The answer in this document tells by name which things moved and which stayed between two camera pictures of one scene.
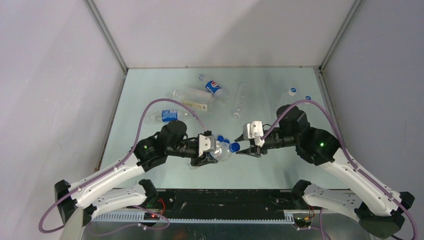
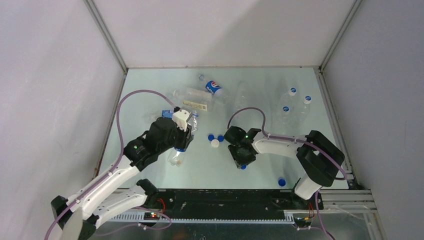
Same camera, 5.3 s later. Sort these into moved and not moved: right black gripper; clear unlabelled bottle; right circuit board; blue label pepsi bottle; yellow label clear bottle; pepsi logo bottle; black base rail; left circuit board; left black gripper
Moved: left black gripper; right black gripper; blue label pepsi bottle
Not moved: black base rail; right circuit board; pepsi logo bottle; yellow label clear bottle; left circuit board; clear unlabelled bottle
